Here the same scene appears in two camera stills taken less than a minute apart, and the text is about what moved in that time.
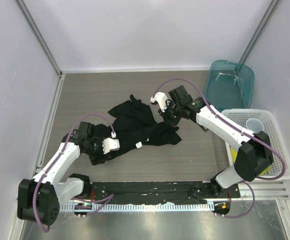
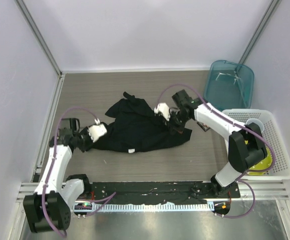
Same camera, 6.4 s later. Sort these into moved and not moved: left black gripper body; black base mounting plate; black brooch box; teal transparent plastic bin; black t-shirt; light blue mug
Moved: black t-shirt; left black gripper body
Not moved: teal transparent plastic bin; black base mounting plate; light blue mug; black brooch box
